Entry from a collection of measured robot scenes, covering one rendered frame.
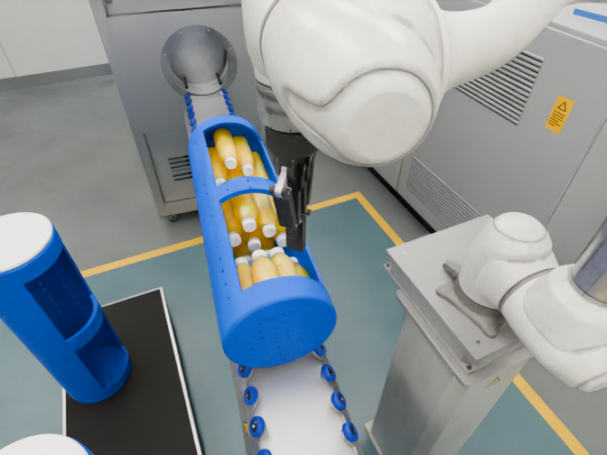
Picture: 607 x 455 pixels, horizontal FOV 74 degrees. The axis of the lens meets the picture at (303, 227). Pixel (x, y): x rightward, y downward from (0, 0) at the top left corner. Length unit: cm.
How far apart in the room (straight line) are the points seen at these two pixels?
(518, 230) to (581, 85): 107
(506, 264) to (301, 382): 58
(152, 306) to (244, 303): 147
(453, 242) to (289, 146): 87
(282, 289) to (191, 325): 154
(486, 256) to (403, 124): 73
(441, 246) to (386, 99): 103
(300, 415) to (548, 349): 57
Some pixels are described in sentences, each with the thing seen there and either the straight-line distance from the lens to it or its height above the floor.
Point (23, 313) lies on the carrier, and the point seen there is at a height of 83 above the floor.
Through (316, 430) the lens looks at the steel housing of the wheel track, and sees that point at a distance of 108.
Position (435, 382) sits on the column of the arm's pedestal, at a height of 84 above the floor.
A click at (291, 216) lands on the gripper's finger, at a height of 157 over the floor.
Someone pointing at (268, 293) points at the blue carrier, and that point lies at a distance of 90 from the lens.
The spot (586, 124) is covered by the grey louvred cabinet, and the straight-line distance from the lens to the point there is 195.
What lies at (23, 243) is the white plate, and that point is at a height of 104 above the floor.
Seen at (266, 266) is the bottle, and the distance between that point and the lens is 101.
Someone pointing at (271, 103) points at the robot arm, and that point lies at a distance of 48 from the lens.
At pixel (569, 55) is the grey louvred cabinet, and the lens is 197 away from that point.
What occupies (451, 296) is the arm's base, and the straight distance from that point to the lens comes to 113.
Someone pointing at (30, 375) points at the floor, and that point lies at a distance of 258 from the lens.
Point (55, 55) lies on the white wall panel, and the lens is 547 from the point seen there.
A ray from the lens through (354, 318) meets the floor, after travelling 236.
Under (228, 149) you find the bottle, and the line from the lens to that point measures 144.
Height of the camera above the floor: 194
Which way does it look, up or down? 43 degrees down
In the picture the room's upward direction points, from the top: straight up
